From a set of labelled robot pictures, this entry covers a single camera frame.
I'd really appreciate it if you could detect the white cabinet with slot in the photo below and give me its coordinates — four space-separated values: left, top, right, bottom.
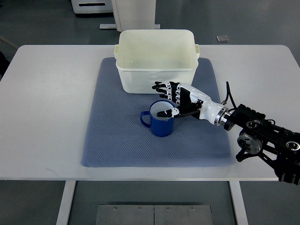
71 0 113 14

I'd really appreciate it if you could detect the white column stand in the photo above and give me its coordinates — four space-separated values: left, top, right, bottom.
99 0 161 32

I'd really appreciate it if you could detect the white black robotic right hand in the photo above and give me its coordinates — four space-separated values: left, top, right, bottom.
152 82 229 126

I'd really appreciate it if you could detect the grey metal floor plate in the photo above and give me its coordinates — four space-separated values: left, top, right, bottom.
96 205 213 225

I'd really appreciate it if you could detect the cream plastic storage box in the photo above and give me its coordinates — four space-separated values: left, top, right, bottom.
114 30 200 94

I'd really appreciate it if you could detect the blue textured fabric mat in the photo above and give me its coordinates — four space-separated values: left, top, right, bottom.
81 58 233 167

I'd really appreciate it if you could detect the small grey floor plate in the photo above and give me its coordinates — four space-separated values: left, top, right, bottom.
216 35 229 43

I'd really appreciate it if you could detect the blue enamel mug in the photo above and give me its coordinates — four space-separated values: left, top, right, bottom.
140 100 174 137

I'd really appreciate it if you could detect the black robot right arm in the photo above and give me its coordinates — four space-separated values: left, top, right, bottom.
220 82 300 185

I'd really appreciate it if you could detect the white table frame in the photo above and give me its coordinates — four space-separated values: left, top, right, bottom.
56 180 248 225

